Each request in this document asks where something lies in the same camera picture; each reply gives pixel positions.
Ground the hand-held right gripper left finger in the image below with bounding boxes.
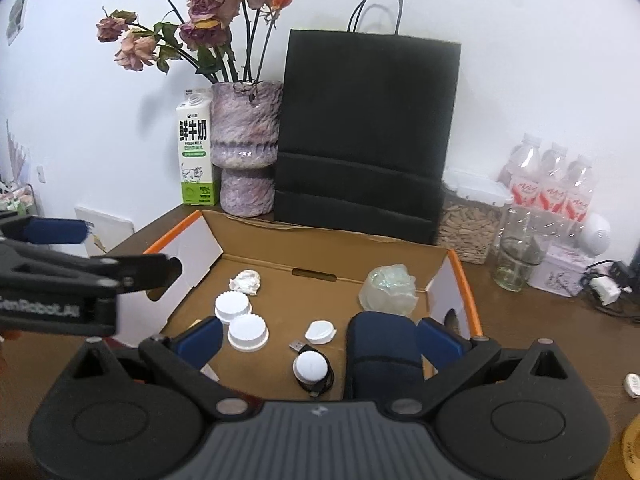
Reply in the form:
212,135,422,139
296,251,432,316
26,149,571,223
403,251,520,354
71,315,252,419

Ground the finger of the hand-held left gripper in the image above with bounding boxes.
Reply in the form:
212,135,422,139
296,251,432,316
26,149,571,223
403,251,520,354
0,216,92,248
75,253,184,302

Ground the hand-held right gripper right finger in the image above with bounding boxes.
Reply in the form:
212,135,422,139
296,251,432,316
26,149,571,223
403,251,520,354
386,318,569,418

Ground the navy blue fabric pouch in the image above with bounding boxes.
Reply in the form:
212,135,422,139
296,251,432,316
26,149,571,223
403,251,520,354
345,311,425,402

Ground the orange cardboard box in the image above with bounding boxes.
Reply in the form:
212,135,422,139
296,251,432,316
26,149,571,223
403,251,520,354
142,210,483,402

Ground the white ribbed jar lid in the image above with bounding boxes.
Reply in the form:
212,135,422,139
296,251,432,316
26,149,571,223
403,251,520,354
227,313,270,352
214,291,251,324

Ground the white booklet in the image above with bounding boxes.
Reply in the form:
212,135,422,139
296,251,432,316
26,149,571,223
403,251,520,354
75,205,136,257

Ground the crumpled green plastic bag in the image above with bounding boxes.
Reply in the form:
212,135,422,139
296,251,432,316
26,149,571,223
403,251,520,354
361,263,418,317

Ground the crumpled white paper ball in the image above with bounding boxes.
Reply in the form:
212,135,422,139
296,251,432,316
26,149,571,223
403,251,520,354
229,270,262,295

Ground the clear glass cup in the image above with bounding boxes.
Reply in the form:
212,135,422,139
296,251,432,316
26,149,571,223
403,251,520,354
494,205,551,292

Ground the clear seed storage container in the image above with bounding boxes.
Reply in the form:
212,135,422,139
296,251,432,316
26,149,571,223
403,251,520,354
436,167,513,266

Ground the small white cap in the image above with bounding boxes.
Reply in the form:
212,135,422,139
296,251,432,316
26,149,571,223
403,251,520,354
304,320,338,346

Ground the green white milk carton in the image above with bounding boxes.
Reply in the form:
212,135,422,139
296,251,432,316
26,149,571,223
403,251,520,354
176,87,219,207

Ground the white printed tin box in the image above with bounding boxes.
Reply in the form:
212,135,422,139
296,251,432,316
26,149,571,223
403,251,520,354
527,245,596,298

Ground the purple marbled vase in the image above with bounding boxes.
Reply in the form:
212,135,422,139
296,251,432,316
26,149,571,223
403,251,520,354
210,80,284,218

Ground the red label water bottle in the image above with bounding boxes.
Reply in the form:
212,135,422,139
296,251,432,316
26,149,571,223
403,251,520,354
497,133,543,211
537,142,571,216
565,155,598,223

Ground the white round speaker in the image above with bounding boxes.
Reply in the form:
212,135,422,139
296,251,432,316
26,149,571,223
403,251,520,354
575,212,613,256

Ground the round yellow coaster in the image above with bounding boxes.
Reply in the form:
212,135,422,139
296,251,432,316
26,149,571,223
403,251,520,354
620,417,640,480

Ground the black paper bag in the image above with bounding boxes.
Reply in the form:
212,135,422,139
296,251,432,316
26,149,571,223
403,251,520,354
272,0,462,246

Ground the dried rose bouquet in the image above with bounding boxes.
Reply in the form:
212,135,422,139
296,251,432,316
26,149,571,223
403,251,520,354
96,0,296,86

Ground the wire rack with packets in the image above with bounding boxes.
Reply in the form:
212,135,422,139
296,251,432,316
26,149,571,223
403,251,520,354
0,185,43,221

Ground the white puck charger with cable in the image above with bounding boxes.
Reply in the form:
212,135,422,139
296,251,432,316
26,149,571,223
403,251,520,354
289,340,335,400

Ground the white charger with cables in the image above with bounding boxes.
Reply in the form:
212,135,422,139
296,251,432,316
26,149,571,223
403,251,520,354
582,259,640,318

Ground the wall sticker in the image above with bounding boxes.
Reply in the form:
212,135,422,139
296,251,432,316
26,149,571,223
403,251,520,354
6,0,32,47

